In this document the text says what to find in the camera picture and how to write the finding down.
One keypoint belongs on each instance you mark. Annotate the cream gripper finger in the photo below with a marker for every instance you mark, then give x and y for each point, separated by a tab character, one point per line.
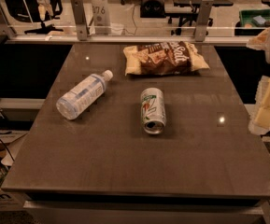
260	118
258	42

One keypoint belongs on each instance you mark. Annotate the silver 7up can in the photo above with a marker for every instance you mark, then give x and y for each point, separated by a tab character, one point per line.
153	115

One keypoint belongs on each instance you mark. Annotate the green plastic bin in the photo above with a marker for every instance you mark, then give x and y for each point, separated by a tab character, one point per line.
255	17

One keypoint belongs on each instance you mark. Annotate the brown sea salt chip bag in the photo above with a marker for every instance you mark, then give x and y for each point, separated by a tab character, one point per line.
162	59

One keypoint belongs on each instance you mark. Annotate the white numbered pillar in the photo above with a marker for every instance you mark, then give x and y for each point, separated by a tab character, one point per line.
101	17

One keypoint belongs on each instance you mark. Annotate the clear plastic water bottle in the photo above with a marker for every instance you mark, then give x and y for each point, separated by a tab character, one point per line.
78	99

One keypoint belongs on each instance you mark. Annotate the cardboard box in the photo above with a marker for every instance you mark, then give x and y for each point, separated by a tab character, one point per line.
11	201

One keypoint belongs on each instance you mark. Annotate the right metal bracket post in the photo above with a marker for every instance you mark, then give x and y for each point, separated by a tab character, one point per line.
202	20

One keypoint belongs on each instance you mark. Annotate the metal bracket post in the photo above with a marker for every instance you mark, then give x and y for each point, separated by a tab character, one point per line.
80	19
202	20

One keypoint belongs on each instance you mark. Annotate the left metal bracket post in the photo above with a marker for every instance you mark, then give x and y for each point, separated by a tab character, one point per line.
80	19

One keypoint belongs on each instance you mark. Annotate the far left metal bracket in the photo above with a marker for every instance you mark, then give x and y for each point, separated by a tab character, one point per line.
5	27

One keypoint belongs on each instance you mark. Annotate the metal rail bar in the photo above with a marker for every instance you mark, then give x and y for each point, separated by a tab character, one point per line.
239	41

